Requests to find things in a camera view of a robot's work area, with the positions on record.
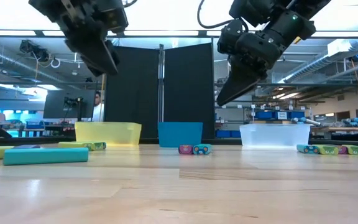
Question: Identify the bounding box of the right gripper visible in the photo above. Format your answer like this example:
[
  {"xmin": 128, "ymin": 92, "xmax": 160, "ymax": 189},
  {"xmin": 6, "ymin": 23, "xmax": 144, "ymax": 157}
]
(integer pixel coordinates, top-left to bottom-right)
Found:
[{"xmin": 215, "ymin": 18, "xmax": 285, "ymax": 107}]

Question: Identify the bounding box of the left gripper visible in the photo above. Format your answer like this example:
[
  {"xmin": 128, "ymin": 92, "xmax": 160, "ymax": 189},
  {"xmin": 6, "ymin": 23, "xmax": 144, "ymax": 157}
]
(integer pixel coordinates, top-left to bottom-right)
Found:
[{"xmin": 46, "ymin": 0, "xmax": 130, "ymax": 78}]

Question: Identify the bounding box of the teal rectangular block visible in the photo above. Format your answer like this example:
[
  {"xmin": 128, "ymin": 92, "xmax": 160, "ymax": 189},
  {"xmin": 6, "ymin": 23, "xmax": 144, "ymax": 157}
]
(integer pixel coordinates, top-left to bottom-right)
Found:
[
  {"xmin": 2, "ymin": 147, "xmax": 90, "ymax": 166},
  {"xmin": 192, "ymin": 143, "xmax": 213, "ymax": 156},
  {"xmin": 296, "ymin": 144, "xmax": 320, "ymax": 155}
]

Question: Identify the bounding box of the blue bin storage shelf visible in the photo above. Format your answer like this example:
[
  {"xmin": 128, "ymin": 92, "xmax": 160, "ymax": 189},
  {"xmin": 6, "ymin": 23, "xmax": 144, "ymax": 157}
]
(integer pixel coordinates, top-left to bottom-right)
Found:
[{"xmin": 214, "ymin": 104, "xmax": 313, "ymax": 139}]

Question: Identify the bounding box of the black folding room divider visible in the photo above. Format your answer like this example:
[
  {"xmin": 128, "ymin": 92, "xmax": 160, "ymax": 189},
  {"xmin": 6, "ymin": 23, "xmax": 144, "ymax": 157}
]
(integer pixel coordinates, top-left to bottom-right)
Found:
[{"xmin": 103, "ymin": 42, "xmax": 216, "ymax": 140}]

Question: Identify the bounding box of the person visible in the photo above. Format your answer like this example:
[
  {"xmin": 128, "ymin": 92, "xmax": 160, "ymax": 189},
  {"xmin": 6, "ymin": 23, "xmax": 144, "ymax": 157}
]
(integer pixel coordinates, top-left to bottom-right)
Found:
[{"xmin": 89, "ymin": 90, "xmax": 105, "ymax": 123}]

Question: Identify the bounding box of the clear plastic bin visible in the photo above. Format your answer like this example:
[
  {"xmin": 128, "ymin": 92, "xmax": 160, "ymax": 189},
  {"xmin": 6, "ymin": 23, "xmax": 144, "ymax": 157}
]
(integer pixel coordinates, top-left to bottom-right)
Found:
[{"xmin": 239, "ymin": 123, "xmax": 312, "ymax": 147}]

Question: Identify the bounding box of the blue plastic bin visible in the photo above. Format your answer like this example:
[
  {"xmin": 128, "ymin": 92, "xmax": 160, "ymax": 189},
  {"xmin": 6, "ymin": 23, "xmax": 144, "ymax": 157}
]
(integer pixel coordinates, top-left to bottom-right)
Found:
[{"xmin": 157, "ymin": 121, "xmax": 204, "ymax": 148}]

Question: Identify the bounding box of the dark computer monitor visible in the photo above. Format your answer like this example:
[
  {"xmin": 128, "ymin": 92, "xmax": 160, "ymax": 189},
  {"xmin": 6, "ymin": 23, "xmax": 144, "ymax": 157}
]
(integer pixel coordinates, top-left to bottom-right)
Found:
[{"xmin": 43, "ymin": 89, "xmax": 96, "ymax": 119}]

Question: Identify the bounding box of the black ceiling-mounted device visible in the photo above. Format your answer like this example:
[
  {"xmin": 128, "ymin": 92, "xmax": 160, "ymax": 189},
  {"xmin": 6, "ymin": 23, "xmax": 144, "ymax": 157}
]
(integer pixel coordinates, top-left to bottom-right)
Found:
[{"xmin": 19, "ymin": 39, "xmax": 50, "ymax": 63}]

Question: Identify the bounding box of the yellow translucent plastic bin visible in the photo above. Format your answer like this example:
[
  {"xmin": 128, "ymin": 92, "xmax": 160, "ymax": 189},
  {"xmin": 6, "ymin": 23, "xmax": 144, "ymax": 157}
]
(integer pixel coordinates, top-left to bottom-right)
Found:
[{"xmin": 74, "ymin": 121, "xmax": 142, "ymax": 146}]

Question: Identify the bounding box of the wooden workbench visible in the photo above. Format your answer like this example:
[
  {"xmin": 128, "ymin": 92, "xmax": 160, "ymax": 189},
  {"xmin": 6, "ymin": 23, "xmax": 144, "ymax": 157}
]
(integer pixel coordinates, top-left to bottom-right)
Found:
[{"xmin": 311, "ymin": 125, "xmax": 358, "ymax": 142}]

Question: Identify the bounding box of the black camera stand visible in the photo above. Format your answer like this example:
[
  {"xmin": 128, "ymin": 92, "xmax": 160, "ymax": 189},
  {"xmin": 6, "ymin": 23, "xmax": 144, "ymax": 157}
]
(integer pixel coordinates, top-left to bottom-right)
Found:
[{"xmin": 63, "ymin": 96, "xmax": 84, "ymax": 123}]

